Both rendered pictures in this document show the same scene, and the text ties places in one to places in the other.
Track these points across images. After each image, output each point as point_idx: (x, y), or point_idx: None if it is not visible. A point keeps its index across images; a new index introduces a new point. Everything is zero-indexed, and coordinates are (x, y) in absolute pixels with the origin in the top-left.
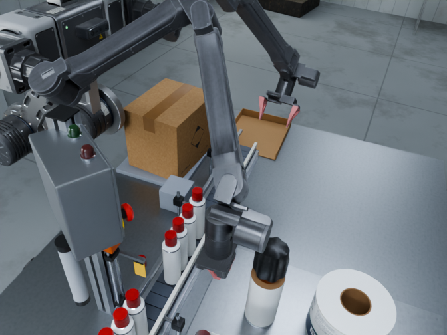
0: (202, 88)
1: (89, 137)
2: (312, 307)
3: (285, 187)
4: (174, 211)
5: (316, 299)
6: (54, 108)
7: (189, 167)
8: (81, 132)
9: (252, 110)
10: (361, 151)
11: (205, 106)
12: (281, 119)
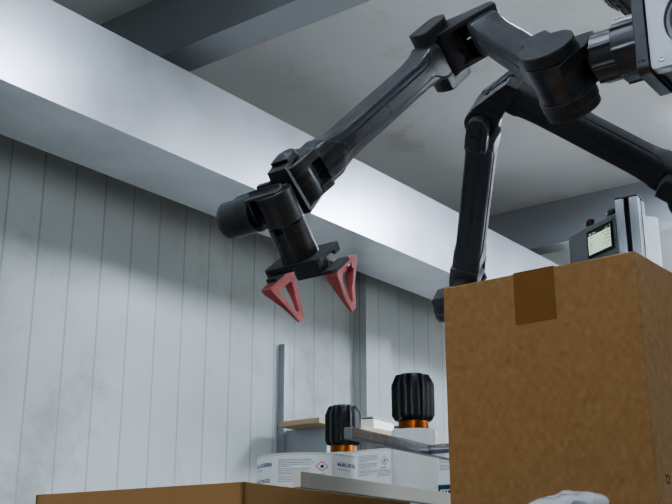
0: (492, 188)
1: (599, 221)
2: (354, 478)
3: None
4: None
5: (354, 457)
6: (639, 196)
7: None
8: (607, 216)
9: (198, 485)
10: None
11: (490, 205)
12: (74, 502)
